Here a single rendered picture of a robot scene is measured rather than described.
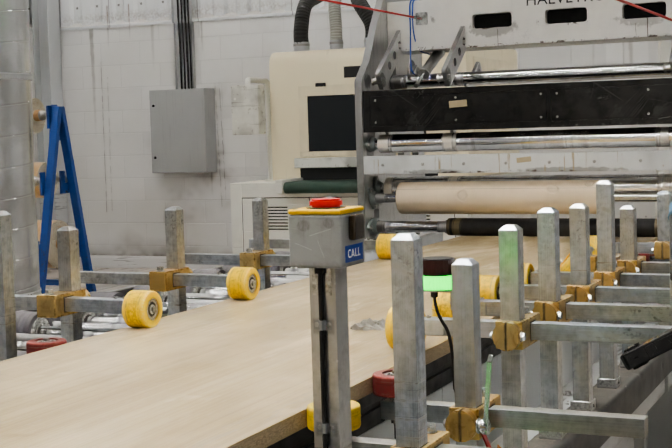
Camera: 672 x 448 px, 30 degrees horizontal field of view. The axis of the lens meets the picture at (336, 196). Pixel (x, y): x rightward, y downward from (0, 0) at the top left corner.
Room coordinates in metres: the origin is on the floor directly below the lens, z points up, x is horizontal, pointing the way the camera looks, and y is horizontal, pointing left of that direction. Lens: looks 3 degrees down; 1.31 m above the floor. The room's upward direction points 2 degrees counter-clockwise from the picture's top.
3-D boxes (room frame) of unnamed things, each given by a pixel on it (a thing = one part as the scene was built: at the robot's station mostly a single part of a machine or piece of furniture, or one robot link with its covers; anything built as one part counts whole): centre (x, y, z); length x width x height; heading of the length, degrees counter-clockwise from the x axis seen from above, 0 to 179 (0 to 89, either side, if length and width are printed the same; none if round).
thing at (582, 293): (2.68, -0.52, 0.95); 0.13 x 0.06 x 0.05; 155
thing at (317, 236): (1.51, 0.01, 1.18); 0.07 x 0.07 x 0.08; 65
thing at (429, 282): (2.00, -0.16, 1.07); 0.06 x 0.06 x 0.02
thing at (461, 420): (2.00, -0.21, 0.85); 0.13 x 0.06 x 0.05; 155
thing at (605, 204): (2.89, -0.62, 0.94); 0.03 x 0.03 x 0.48; 65
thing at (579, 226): (2.66, -0.52, 0.90); 0.03 x 0.03 x 0.48; 65
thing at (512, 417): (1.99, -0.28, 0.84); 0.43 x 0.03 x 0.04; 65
